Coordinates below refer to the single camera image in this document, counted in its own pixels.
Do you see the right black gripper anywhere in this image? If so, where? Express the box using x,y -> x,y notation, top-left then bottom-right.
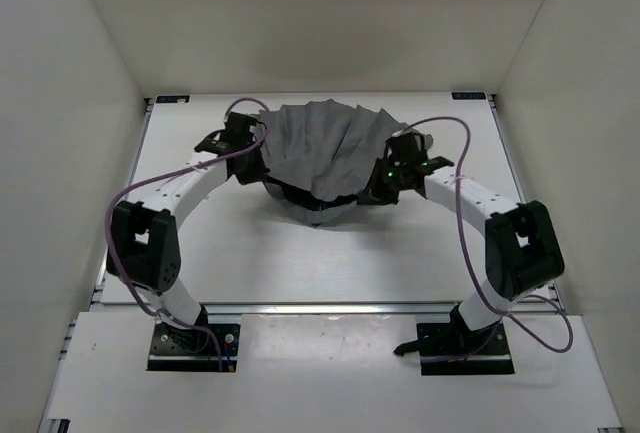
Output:
358,158 -> 407,206

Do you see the grey pleated skirt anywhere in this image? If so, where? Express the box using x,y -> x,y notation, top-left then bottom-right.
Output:
258,99 -> 407,226

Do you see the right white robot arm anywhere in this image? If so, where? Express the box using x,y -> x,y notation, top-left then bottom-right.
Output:
358,157 -> 565,354

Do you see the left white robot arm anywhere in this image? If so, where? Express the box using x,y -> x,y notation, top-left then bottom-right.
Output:
104,133 -> 265,351

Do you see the left blue corner label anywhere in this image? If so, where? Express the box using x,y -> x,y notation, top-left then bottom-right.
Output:
155,95 -> 190,104

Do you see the blue corner label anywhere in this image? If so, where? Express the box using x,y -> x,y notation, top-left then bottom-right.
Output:
155,95 -> 190,104
451,91 -> 487,101

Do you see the right blue corner label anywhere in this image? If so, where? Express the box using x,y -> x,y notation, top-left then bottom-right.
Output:
451,91 -> 487,101

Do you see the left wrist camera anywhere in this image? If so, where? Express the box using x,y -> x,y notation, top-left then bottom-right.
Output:
220,112 -> 258,149

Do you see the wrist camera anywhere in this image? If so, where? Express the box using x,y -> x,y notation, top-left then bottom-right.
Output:
220,112 -> 258,149
386,132 -> 434,165

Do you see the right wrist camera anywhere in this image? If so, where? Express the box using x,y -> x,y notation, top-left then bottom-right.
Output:
386,132 -> 434,165

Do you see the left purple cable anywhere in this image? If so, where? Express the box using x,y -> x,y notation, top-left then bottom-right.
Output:
104,97 -> 269,372

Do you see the aluminium front rail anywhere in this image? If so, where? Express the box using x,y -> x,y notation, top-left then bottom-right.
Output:
205,302 -> 456,316

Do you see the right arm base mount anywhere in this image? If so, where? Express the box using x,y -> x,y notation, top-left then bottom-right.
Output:
393,323 -> 515,376

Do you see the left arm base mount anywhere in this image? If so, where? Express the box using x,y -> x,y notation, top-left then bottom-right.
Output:
147,315 -> 241,373

